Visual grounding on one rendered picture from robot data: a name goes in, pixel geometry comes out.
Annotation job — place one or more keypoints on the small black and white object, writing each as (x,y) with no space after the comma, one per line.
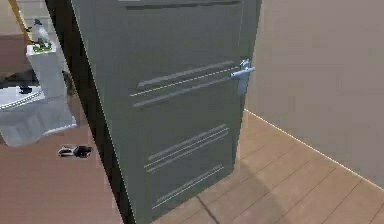
(75,151)

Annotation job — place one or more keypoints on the white toilet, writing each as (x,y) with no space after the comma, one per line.
(36,100)

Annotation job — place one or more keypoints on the white bird figurine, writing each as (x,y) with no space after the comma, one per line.
(40,35)

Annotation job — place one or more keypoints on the grey-green room door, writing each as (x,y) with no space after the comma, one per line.
(173,110)

